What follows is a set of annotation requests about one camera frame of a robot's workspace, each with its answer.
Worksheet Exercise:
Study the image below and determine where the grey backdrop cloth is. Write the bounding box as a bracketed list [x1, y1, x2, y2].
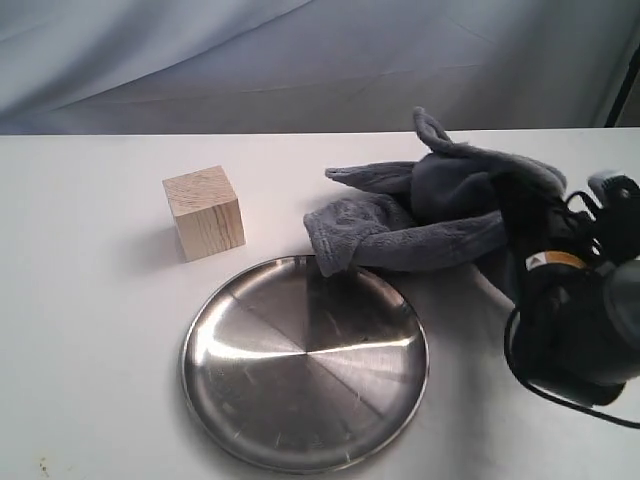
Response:
[1, 1, 639, 134]

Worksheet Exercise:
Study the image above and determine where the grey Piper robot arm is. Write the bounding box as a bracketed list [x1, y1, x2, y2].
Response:
[491, 172, 639, 413]

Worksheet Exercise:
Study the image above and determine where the light wooden cube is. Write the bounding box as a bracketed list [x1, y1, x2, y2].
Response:
[162, 166, 246, 261]

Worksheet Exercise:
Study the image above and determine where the grey fleece cloth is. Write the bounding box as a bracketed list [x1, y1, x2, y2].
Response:
[303, 107, 567, 277]

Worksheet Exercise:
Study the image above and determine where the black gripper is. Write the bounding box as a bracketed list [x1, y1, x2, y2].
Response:
[492, 173, 639, 405]

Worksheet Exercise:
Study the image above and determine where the round stainless steel plate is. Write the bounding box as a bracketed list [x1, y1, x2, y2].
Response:
[179, 255, 430, 474]

